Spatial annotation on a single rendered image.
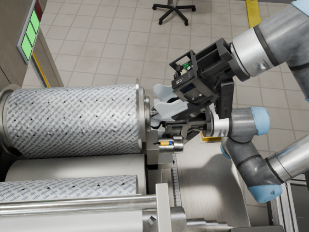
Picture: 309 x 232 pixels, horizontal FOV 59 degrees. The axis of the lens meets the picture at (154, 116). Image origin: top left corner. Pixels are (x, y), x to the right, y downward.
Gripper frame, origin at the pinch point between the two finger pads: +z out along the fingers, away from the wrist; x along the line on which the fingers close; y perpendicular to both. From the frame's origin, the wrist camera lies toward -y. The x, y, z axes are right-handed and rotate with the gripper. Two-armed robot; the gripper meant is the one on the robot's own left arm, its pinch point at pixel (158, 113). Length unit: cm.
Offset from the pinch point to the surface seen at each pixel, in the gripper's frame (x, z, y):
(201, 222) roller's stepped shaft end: 25.6, -10.0, 6.7
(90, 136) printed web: 7.2, 7.9, 11.4
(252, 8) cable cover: -217, -12, -166
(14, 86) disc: -4.1, 18.2, 23.3
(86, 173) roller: 12.9, 10.8, 9.4
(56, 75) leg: -78, 82, -16
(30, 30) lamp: -35, 30, 20
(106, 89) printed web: -0.5, 2.7, 12.5
